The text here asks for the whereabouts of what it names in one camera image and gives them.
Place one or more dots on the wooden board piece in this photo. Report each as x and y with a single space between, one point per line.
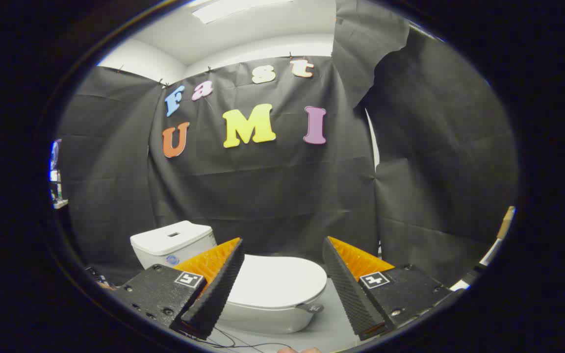
506 223

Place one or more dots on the black backdrop cloth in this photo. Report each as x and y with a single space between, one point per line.
272 196

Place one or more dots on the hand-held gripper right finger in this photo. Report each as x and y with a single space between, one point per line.
353 299

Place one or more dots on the ceiling light panel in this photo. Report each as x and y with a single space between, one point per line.
233 9

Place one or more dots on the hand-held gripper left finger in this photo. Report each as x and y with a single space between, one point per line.
216 294

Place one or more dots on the cluttered white shelf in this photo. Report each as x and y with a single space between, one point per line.
57 181

